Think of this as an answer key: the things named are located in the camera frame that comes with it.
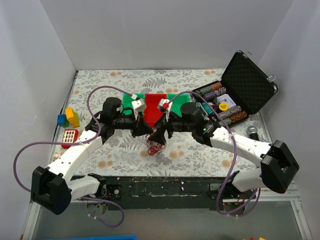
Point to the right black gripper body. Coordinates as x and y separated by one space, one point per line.
167 125

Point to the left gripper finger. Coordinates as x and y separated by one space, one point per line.
138 115
141 128

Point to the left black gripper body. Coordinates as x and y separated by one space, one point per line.
136 122

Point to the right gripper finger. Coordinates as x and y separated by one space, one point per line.
160 123
159 135

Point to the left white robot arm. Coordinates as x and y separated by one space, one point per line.
53 187

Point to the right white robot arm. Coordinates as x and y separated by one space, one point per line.
276 166

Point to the red plastic bin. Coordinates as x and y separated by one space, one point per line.
152 114

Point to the left green plastic bin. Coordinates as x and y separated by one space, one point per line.
127 102

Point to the green plastic bin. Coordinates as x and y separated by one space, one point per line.
178 102
127 102

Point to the right green plastic bin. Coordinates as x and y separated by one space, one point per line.
178 102

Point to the yellow dealer button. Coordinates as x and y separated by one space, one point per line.
223 106

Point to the white card deck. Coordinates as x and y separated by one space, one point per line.
225 98

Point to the red window toy brick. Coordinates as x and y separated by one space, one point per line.
69 136

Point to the blue toy brick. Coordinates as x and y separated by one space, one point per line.
61 119

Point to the black microphone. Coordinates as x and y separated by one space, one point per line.
252 133

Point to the black poker chip case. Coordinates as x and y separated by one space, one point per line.
245 83

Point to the small white red toy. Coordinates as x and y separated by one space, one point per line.
56 156

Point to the blue plastic bin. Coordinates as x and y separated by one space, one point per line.
104 236

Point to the yellow red toy pieces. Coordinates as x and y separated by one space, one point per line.
254 238

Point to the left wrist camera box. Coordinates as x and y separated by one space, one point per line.
138 102

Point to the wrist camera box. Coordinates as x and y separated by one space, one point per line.
138 102
164 105

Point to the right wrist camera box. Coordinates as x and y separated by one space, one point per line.
164 105

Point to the black table front frame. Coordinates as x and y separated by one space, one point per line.
166 192

